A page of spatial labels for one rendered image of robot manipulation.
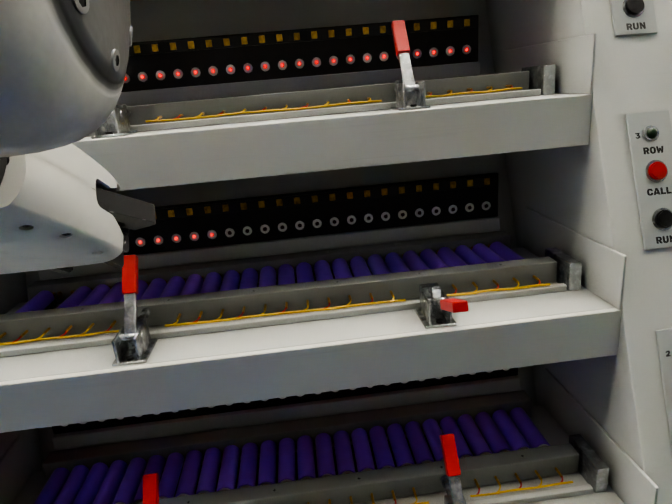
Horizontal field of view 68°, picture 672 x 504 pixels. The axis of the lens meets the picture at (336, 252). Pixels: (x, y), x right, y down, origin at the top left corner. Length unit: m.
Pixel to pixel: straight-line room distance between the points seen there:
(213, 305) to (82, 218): 0.25
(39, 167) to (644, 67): 0.49
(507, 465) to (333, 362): 0.21
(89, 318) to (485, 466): 0.41
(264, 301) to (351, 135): 0.18
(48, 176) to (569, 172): 0.46
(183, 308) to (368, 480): 0.24
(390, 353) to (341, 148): 0.18
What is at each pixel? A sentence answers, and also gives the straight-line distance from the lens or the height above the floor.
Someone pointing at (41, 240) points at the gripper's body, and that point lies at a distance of 0.27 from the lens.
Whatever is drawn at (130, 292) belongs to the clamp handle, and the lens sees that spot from 0.47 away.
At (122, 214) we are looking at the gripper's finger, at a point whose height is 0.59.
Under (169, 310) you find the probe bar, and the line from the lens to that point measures 0.51.
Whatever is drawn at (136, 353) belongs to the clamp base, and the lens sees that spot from 0.46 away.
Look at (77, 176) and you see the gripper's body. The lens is 0.27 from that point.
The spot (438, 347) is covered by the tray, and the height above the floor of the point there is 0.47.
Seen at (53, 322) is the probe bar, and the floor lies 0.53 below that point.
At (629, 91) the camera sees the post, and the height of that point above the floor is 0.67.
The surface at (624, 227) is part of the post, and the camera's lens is 0.51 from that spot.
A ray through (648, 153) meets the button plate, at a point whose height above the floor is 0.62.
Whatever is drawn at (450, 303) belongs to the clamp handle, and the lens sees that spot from 0.39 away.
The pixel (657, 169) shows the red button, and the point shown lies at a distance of 0.53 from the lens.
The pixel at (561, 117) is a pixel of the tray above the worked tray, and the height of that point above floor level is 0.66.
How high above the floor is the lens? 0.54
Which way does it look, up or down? 2 degrees up
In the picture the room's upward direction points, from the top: 6 degrees counter-clockwise
